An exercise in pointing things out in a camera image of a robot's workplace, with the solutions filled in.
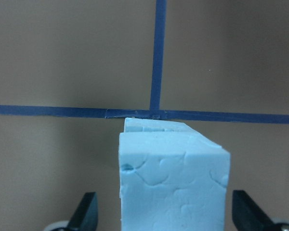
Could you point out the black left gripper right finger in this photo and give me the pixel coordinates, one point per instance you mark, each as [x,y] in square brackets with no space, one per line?
[248,216]

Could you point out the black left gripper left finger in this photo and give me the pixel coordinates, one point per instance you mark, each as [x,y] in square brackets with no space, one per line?
[85,218]

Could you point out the light blue foam cube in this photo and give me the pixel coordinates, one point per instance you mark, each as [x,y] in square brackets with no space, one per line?
[172,181]
[150,125]

